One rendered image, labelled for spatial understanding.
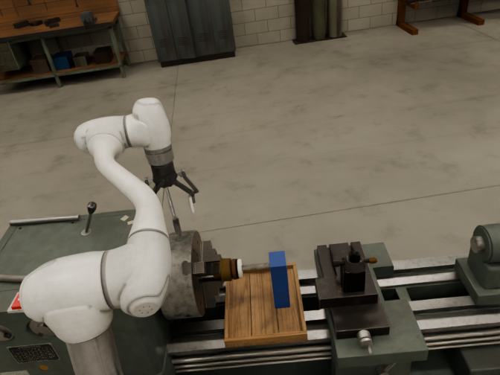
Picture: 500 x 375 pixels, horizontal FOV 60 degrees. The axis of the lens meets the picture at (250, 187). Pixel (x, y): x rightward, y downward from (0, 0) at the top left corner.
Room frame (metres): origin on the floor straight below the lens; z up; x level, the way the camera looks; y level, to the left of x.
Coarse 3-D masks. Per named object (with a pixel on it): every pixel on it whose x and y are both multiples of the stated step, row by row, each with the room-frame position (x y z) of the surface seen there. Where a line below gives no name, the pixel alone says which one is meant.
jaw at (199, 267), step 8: (184, 264) 1.08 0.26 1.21; (192, 264) 1.09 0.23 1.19; (200, 264) 1.08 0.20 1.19; (208, 264) 1.11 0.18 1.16; (216, 264) 1.13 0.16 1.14; (184, 272) 1.06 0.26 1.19; (192, 272) 1.06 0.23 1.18; (200, 272) 1.06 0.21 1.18; (208, 272) 1.09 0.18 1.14; (216, 272) 1.11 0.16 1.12
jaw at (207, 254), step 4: (208, 240) 1.29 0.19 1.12; (200, 244) 1.27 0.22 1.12; (204, 244) 1.27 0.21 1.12; (208, 244) 1.27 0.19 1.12; (200, 248) 1.25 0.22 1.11; (204, 248) 1.25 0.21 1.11; (208, 248) 1.25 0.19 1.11; (200, 252) 1.23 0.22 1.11; (204, 252) 1.23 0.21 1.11; (208, 252) 1.23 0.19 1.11; (212, 252) 1.22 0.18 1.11; (216, 252) 1.24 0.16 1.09; (200, 256) 1.22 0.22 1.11; (204, 256) 1.21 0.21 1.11; (208, 256) 1.21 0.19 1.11; (212, 256) 1.21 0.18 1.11; (216, 256) 1.20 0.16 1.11; (220, 256) 1.20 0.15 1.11; (200, 260) 1.19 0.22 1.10; (204, 260) 1.19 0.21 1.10; (208, 260) 1.19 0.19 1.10; (212, 260) 1.19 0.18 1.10; (216, 260) 1.18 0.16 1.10
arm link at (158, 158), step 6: (144, 150) 1.23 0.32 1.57; (156, 150) 1.21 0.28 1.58; (162, 150) 1.21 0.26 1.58; (168, 150) 1.23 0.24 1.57; (150, 156) 1.21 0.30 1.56; (156, 156) 1.21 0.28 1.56; (162, 156) 1.21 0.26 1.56; (168, 156) 1.22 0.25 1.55; (150, 162) 1.21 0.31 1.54; (156, 162) 1.21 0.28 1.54; (162, 162) 1.21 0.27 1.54; (168, 162) 1.22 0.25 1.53
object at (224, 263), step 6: (228, 258) 1.17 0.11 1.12; (234, 258) 1.17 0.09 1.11; (222, 264) 1.14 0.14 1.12; (228, 264) 1.14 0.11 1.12; (234, 264) 1.14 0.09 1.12; (222, 270) 1.12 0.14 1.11; (228, 270) 1.12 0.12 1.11; (234, 270) 1.12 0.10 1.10; (216, 276) 1.12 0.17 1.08; (222, 276) 1.11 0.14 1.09; (228, 276) 1.11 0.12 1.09; (234, 276) 1.11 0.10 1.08; (222, 282) 1.11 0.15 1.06
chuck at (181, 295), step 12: (192, 240) 1.16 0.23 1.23; (180, 252) 1.11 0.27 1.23; (192, 252) 1.12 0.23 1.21; (180, 264) 1.07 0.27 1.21; (180, 276) 1.04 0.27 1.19; (192, 276) 1.05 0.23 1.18; (204, 276) 1.21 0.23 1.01; (180, 288) 1.02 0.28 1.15; (192, 288) 1.02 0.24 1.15; (168, 300) 1.01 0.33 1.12; (180, 300) 1.01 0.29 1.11; (192, 300) 1.00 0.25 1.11; (180, 312) 1.01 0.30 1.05; (192, 312) 1.01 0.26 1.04; (204, 312) 1.07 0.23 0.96
